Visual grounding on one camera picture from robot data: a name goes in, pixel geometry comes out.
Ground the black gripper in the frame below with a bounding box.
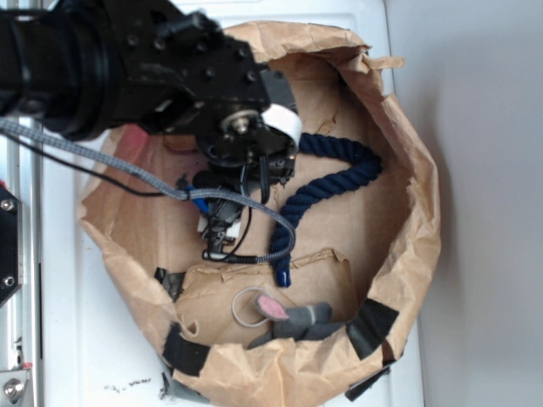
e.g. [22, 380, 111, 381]
[176, 153, 295, 261]

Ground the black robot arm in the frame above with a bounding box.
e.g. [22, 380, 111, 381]
[1, 1, 302, 264]

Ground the brown paper lined bin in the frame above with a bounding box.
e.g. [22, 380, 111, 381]
[78, 21, 441, 406]

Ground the white rubber band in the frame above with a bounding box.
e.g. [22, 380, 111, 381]
[231, 286, 271, 328]

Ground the grey plush bunny toy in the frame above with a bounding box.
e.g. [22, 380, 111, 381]
[249, 294, 344, 349]

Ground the grey braided cable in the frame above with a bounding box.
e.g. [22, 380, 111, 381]
[0, 117, 297, 265]

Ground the navy blue twisted rope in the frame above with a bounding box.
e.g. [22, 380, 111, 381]
[268, 131, 384, 288]

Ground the thin black wire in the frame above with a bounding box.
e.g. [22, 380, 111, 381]
[0, 131, 166, 198]

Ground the aluminium frame rail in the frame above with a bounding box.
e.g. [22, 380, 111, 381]
[1, 131, 43, 406]

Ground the black mounting bracket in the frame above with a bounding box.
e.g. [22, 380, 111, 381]
[0, 184, 23, 308]

